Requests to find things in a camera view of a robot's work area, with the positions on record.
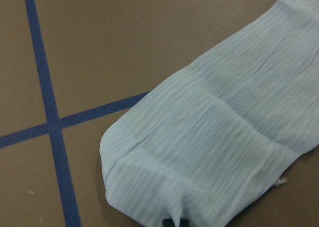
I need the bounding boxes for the light blue button shirt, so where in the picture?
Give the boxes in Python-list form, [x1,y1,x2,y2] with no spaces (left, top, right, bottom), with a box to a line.
[100,0,319,227]

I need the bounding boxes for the brown paper table cover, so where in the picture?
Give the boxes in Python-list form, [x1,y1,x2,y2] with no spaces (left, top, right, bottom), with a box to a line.
[0,0,319,227]

